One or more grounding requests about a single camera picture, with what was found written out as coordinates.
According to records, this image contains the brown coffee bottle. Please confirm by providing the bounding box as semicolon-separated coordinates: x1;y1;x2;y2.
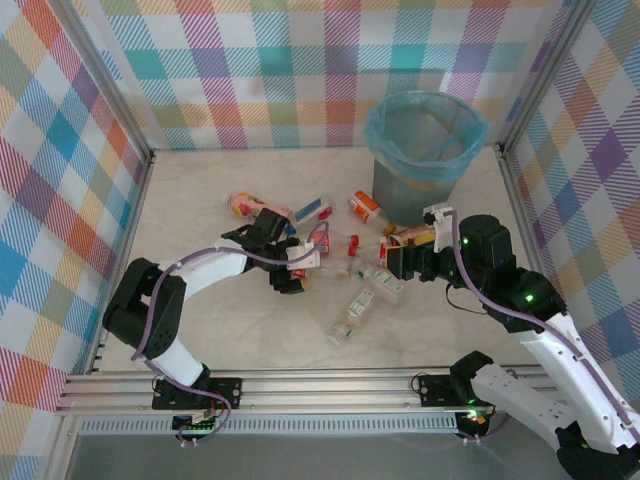
392;224;436;247

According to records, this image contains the clear bottle with green label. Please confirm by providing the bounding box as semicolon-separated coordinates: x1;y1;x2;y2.
327;287;377;350
355;266;409;306

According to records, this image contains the pink strawberry drink bottle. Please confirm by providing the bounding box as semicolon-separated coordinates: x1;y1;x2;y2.
223;192;294;224

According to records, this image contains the clear bottle with blue label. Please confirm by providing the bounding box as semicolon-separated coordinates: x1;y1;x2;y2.
285;194;335;236

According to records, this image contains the small orange label bottle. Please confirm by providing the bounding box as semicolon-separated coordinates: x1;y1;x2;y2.
348;189;397;237

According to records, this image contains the grey mesh waste bin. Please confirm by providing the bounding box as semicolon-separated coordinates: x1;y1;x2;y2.
364;89;490;227

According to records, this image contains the blue plastic bin liner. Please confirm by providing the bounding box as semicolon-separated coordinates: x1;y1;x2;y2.
364;89;490;184

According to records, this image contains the small controller circuit board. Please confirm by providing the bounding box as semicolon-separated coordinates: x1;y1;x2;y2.
457;409;490;432
171;412;222;435

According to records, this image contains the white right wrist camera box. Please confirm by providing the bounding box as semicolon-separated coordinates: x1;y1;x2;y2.
422;202;459;252

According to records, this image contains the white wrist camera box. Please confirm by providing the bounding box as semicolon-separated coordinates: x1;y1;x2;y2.
422;202;459;252
286;241;322;270

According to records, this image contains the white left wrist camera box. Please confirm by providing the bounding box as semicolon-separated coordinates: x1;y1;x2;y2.
286;241;322;270

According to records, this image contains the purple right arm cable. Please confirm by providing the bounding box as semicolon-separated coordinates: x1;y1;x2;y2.
449;209;634;436

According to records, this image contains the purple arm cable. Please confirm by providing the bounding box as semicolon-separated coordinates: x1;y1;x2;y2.
131;221;331;447
449;209;634;436

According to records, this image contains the aluminium frame side rail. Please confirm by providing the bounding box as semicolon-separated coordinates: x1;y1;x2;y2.
84;149;156;376
494;144;581;371

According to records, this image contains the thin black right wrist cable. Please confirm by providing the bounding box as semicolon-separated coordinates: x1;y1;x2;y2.
444;282;484;314

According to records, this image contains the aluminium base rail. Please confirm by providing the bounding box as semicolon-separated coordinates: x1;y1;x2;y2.
53;369;609;417

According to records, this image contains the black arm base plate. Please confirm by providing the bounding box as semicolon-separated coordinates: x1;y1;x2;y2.
416;373;512;409
151;376;244;412

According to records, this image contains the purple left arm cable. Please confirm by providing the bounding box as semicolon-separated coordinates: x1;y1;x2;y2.
131;221;331;447

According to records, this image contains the slotted grey cable duct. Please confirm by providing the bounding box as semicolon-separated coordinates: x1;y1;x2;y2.
77;417;464;437

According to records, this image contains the aluminium frame post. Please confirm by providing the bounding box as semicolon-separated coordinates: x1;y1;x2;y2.
47;0;154;164
494;0;599;156

